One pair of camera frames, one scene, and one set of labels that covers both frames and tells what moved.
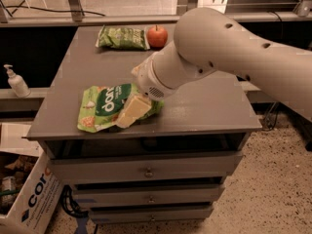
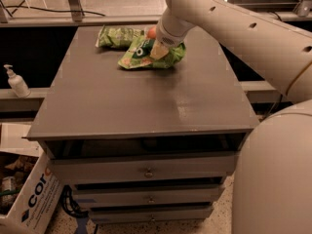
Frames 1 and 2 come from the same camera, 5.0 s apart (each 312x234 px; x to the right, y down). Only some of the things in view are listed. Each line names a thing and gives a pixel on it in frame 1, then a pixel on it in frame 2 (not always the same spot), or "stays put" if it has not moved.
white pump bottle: x=18 y=84 stays put
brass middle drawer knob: x=151 y=200 stays put
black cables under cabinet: x=70 y=205 stays put
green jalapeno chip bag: x=123 y=37 stays put
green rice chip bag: x=101 y=105 → x=140 y=56
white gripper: x=147 y=81 → x=166 y=36
